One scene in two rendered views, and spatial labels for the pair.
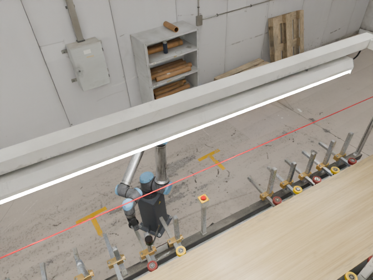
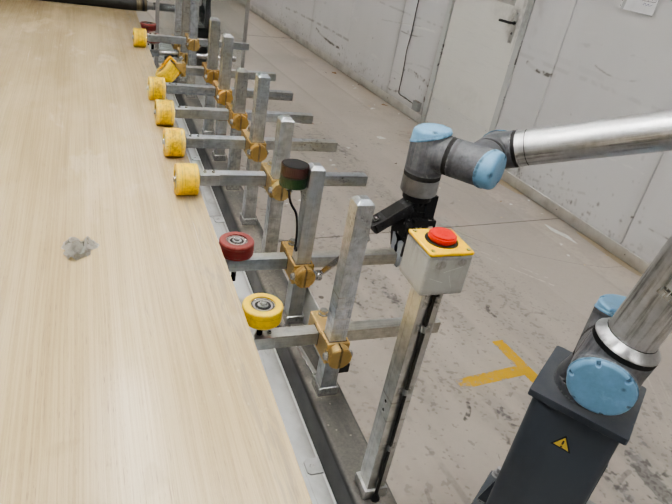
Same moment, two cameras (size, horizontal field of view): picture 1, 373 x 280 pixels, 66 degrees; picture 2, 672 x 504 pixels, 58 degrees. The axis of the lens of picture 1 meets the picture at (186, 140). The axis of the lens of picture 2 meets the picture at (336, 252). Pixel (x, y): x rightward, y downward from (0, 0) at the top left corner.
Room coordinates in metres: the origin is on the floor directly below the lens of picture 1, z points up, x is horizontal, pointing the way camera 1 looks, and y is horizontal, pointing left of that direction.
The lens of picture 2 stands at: (1.28, -0.87, 1.60)
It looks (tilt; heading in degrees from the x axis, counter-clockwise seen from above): 29 degrees down; 91
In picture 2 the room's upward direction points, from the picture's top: 11 degrees clockwise
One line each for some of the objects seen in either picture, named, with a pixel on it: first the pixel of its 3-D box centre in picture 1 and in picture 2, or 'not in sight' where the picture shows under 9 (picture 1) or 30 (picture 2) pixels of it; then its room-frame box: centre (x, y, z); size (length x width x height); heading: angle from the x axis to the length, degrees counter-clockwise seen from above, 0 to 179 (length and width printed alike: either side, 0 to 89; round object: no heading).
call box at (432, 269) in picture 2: (203, 201); (434, 263); (1.41, -0.11, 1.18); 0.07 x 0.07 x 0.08; 26
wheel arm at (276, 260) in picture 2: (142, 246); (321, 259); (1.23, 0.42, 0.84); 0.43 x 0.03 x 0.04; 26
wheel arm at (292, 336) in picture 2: (171, 236); (348, 332); (1.32, 0.18, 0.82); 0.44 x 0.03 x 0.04; 26
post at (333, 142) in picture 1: (327, 157); not in sight; (2.06, -1.45, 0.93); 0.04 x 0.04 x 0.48; 26
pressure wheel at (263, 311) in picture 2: (181, 253); (260, 325); (1.14, 0.10, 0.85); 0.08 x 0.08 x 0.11
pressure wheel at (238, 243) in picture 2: (152, 268); (235, 259); (1.04, 0.32, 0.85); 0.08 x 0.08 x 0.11
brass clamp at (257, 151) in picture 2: (84, 276); (253, 145); (0.96, 0.82, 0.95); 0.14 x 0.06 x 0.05; 116
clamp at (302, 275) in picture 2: (148, 252); (296, 263); (1.17, 0.37, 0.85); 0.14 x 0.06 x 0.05; 116
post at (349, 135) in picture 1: (343, 149); not in sight; (2.17, -1.68, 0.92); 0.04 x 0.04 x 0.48; 26
